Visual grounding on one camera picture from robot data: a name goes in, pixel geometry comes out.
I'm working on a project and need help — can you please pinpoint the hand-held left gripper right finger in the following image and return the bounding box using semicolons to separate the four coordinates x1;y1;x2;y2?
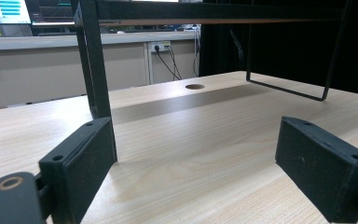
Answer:
274;115;358;224

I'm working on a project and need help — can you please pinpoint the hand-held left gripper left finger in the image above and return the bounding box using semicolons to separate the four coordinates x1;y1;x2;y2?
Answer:
38;116;118;224

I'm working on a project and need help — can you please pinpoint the black two-tier shelf rack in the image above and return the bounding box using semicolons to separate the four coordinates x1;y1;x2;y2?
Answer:
70;0;352;163

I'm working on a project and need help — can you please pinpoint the monitor with dark screen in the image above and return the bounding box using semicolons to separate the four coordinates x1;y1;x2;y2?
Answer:
24;0;76;27

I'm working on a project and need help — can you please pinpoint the monitor with bright screen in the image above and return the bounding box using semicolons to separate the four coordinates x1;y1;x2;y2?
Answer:
0;0;33;25

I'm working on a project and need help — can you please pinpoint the black plugged cable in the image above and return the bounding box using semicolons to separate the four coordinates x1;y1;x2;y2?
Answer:
166;45;184;80
154;46;183;81

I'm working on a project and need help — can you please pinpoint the white wall socket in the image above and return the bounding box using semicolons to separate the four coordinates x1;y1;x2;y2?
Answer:
149;40;172;53

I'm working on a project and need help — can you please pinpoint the thin hanging cable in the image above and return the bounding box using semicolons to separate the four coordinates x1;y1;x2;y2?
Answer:
191;26;201;77

